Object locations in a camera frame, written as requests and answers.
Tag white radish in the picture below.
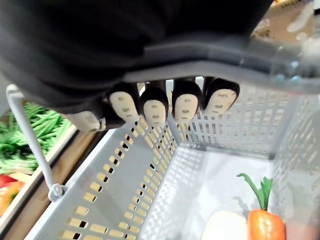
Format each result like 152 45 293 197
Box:
200 210 249 240

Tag pile of green beans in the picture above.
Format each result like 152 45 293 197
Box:
0 101 76 176

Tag orange yellow bell pepper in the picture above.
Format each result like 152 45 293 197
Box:
0 180 26 217

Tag red tomato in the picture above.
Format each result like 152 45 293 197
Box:
0 174 19 189

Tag orange carrot with green leaves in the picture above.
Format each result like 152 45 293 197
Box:
236 172 287 240

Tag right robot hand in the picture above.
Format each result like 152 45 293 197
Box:
0 0 274 133

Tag wooden display crate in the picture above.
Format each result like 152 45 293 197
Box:
0 123 111 240

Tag grey plastic shopping basket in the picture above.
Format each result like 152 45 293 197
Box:
5 37 320 240

